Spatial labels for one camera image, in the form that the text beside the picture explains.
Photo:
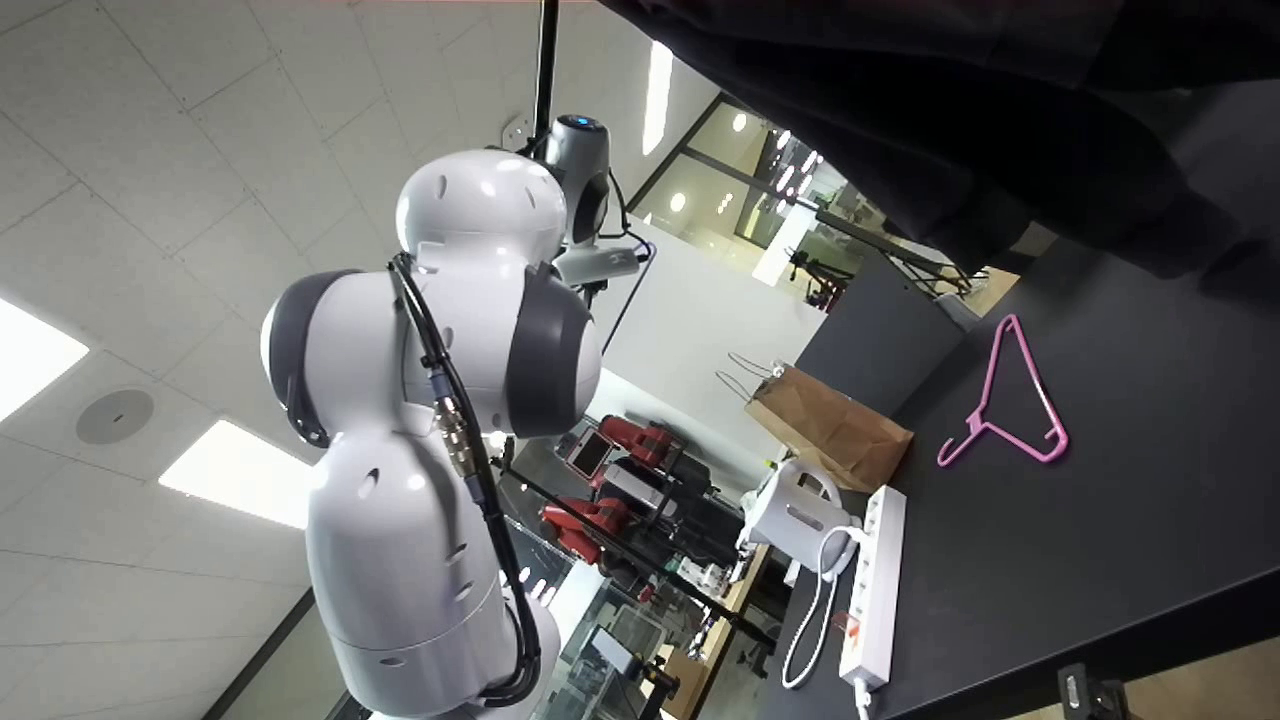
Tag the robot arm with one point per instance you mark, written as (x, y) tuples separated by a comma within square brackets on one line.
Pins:
[(420, 560)]

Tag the black rod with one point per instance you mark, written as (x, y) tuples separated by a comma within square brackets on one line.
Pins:
[(546, 70)]

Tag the pink coat hanger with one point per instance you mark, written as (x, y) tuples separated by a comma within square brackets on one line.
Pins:
[(1048, 447)]

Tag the red and black robot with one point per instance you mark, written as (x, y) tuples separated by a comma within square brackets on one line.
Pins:
[(640, 500)]

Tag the window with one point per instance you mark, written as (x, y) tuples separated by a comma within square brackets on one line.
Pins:
[(745, 190)]

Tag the brown paper bag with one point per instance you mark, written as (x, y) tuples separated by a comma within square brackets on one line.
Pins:
[(835, 425)]

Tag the white electric kettle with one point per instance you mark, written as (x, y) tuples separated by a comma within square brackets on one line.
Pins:
[(790, 512)]

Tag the ceiling light panel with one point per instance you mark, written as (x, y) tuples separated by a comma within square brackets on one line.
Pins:
[(657, 95), (240, 472), (30, 355)]

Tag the white power strip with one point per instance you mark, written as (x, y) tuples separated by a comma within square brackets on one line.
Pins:
[(876, 585)]

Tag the dark garment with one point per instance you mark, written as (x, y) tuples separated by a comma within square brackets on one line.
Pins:
[(950, 100)]

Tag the round ceiling speaker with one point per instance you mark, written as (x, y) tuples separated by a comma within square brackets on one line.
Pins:
[(114, 416)]

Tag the black clamp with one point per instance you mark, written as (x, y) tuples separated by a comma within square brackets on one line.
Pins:
[(1085, 692)]

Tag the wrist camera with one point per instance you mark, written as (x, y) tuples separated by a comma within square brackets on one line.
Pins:
[(598, 265)]

